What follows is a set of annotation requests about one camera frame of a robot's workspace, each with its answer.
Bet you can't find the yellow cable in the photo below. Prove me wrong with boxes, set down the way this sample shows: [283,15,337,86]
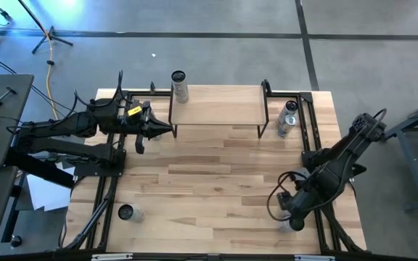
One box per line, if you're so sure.
[45,36,60,120]

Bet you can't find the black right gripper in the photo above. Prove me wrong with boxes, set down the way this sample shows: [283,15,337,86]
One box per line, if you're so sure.
[276,183,318,223]

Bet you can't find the silver metal bracket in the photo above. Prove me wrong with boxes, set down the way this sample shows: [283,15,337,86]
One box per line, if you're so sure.
[91,253,134,261]
[293,254,337,261]

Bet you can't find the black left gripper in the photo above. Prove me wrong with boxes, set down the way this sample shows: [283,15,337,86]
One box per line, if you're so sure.
[123,101,173,155]

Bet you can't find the black desk leg bar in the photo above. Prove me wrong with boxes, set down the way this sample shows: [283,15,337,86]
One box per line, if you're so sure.
[4,147,76,189]

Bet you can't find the black tripod stand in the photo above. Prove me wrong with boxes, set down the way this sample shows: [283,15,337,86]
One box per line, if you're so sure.
[16,0,75,55]

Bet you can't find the grey metal stand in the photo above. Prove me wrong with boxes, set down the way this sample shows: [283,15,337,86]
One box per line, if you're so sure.
[385,93,418,213]

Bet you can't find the wooden shelf black metal frame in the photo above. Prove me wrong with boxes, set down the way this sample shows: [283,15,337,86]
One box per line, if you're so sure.
[168,78,274,140]

